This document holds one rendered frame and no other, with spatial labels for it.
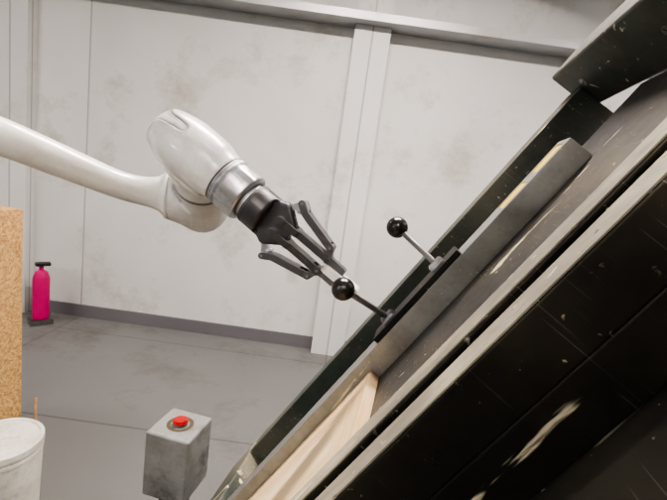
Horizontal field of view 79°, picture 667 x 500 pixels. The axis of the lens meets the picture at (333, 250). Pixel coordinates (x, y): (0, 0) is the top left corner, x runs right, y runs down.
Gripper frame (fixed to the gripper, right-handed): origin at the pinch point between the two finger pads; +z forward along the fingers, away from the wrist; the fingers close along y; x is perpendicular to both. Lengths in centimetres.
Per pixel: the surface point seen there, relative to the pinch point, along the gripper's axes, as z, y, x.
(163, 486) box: 0, 77, -17
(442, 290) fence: 13.2, -9.8, 1.1
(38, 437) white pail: -55, 161, -66
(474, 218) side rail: 12.7, -22.1, -22.9
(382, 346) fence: 12.5, 3.7, 1.1
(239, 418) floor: 7, 165, -165
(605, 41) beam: 7, -53, -6
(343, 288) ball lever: 1.3, -0.7, 5.1
